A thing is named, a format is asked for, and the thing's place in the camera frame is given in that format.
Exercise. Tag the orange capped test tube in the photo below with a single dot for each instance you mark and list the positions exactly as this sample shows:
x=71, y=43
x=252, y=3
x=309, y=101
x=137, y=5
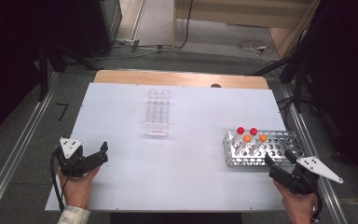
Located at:
x=263, y=137
x=247, y=138

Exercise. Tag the black stand legs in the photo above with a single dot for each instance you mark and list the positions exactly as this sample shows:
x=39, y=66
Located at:
x=43, y=71
x=298, y=87

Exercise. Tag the light wooden furniture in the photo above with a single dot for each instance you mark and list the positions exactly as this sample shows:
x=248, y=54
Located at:
x=230, y=14

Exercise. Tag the black cabinet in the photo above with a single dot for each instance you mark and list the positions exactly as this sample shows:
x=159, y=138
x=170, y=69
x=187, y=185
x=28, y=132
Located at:
x=96, y=25

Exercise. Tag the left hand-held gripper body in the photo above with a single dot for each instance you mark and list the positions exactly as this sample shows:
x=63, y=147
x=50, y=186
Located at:
x=70, y=161

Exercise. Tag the person's right hand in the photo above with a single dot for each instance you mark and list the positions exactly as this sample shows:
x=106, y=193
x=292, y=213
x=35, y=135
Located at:
x=298, y=208

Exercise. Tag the clear plastic tube rack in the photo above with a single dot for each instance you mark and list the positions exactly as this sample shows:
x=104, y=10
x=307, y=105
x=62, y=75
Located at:
x=157, y=112

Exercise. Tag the perforated metal tube rack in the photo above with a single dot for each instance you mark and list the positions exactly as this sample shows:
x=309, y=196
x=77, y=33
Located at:
x=279, y=147

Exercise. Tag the red capped test tube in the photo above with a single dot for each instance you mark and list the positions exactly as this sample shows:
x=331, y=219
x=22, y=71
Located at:
x=253, y=131
x=240, y=130

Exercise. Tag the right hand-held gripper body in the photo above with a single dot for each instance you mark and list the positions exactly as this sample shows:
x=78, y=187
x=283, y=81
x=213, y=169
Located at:
x=295, y=182

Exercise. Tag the metal floor rail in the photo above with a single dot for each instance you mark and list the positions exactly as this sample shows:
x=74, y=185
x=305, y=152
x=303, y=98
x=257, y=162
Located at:
x=304, y=124
x=21, y=137

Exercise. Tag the dark curtain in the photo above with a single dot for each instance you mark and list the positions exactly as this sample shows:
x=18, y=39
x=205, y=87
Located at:
x=345, y=77

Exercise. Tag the person's left hand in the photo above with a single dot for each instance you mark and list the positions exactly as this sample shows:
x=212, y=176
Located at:
x=76, y=189

